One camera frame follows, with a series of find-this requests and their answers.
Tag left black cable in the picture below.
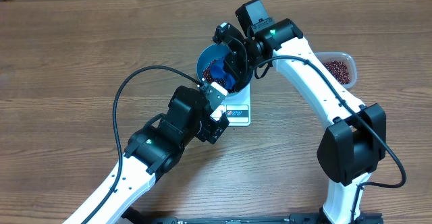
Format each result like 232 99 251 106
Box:
79 65 203 224

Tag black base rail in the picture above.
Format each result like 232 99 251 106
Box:
124 210 384 224

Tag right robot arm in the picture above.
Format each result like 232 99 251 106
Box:
213 0 386 223

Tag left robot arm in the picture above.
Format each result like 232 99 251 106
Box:
67 82 229 223

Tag clear plastic bean container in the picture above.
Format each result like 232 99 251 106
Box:
315 52 357 88

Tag blue measuring scoop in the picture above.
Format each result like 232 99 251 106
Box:
210 57 236 90

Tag teal bowl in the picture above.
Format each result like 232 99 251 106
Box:
196 44 252 93

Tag black cable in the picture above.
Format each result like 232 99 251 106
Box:
79 65 203 224
252 55 407 224

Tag right black cable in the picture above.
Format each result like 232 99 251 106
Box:
252 55 407 224

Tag white kitchen scale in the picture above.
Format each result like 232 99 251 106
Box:
211 85 251 127

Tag red beans in bowl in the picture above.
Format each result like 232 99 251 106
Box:
202 59 236 93

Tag red beans in container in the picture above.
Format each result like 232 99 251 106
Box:
323 60 350 84

